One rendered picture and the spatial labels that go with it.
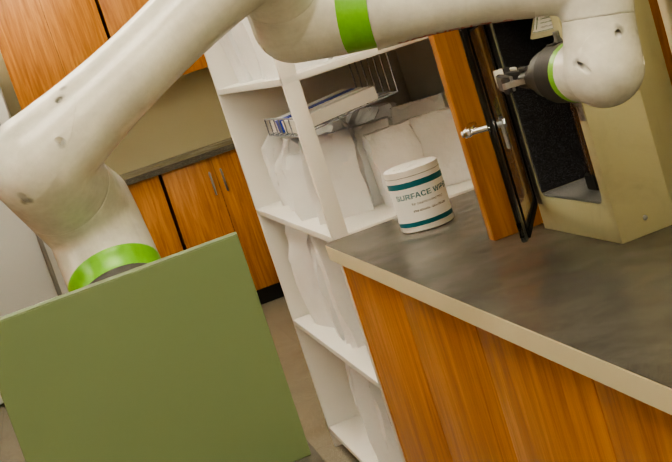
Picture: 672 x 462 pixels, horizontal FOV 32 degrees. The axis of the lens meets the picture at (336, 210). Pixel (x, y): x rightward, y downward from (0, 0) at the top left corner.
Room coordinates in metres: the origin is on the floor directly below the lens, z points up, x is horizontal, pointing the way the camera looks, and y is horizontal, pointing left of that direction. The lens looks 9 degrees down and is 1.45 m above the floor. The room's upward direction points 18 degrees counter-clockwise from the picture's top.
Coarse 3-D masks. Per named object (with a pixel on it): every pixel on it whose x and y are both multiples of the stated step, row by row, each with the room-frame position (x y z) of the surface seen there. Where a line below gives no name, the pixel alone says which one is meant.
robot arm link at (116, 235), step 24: (120, 192) 1.59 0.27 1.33; (96, 216) 1.53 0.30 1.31; (120, 216) 1.57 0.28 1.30; (48, 240) 1.55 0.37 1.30; (72, 240) 1.54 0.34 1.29; (96, 240) 1.54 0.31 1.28; (120, 240) 1.54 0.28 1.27; (144, 240) 1.56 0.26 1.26; (72, 264) 1.54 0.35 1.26; (96, 264) 1.52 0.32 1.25; (120, 264) 1.52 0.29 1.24; (72, 288) 1.54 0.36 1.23
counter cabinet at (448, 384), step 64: (384, 320) 2.67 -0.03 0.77; (448, 320) 2.18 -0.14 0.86; (384, 384) 2.88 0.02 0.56; (448, 384) 2.31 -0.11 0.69; (512, 384) 1.93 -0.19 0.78; (576, 384) 1.65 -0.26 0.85; (448, 448) 2.47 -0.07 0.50; (512, 448) 2.03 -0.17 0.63; (576, 448) 1.73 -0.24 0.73; (640, 448) 1.50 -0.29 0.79
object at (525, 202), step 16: (480, 32) 2.21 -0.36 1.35; (464, 48) 2.01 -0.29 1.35; (480, 48) 2.15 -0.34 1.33; (480, 64) 2.09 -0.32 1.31; (480, 80) 2.03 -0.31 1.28; (480, 96) 2.01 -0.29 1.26; (496, 96) 2.17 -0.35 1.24; (496, 112) 2.11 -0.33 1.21; (512, 128) 2.27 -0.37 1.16; (496, 144) 2.01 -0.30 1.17; (512, 144) 2.20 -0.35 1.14; (512, 160) 2.13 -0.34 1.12; (512, 176) 2.07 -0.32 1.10; (528, 192) 2.22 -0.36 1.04; (512, 208) 2.01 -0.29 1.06; (528, 208) 2.16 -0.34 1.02
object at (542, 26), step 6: (534, 18) 2.15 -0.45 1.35; (540, 18) 2.13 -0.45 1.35; (546, 18) 2.11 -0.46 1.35; (534, 24) 2.15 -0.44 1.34; (540, 24) 2.12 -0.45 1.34; (546, 24) 2.11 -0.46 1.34; (534, 30) 2.14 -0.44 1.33; (540, 30) 2.12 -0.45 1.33; (546, 30) 2.11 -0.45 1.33; (552, 30) 2.10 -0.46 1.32; (534, 36) 2.14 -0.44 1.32; (540, 36) 2.12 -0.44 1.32; (546, 36) 2.11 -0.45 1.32
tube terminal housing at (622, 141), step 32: (640, 0) 2.15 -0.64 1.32; (640, 32) 2.10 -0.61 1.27; (512, 96) 2.28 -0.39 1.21; (640, 96) 2.02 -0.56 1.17; (608, 128) 2.01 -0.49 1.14; (640, 128) 2.02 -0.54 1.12; (608, 160) 2.00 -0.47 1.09; (640, 160) 2.01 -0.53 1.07; (544, 192) 2.28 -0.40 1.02; (608, 192) 2.00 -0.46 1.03; (640, 192) 2.01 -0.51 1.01; (544, 224) 2.31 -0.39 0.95; (576, 224) 2.16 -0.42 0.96; (608, 224) 2.03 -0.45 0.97; (640, 224) 2.01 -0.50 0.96
